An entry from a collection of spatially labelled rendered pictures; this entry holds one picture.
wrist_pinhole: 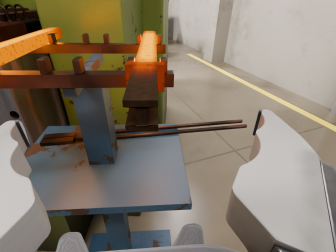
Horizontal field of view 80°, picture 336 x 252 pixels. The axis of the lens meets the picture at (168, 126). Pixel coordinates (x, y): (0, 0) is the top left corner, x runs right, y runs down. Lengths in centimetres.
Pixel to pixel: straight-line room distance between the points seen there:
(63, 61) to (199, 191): 105
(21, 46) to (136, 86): 31
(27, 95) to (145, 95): 58
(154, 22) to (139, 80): 94
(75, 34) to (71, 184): 47
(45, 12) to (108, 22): 19
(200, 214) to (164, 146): 79
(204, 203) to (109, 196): 94
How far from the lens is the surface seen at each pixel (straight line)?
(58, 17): 77
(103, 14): 71
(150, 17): 113
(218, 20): 403
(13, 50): 45
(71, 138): 61
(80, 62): 32
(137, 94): 17
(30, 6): 120
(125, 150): 55
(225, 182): 147
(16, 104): 69
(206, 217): 128
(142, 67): 24
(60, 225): 105
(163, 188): 45
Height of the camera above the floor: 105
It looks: 33 degrees down
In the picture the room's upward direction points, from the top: 1 degrees clockwise
